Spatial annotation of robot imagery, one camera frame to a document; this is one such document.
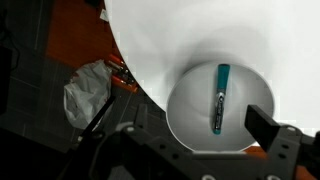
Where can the white paper scrap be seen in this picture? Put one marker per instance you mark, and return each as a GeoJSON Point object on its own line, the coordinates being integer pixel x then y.
{"type": "Point", "coordinates": [104, 15]}

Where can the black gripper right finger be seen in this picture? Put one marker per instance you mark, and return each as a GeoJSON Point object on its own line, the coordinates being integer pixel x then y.
{"type": "Point", "coordinates": [266, 128]}

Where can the white plastic bag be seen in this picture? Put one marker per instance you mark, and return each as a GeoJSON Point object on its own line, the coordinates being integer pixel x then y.
{"type": "Point", "coordinates": [86, 96]}

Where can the green marker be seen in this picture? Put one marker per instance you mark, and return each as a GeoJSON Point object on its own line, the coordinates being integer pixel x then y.
{"type": "Point", "coordinates": [222, 80]}

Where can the grey bowl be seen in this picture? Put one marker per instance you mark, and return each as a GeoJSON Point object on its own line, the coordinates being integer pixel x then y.
{"type": "Point", "coordinates": [193, 116]}

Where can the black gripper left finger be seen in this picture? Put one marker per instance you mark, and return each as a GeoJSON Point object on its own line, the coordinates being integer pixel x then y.
{"type": "Point", "coordinates": [150, 153]}

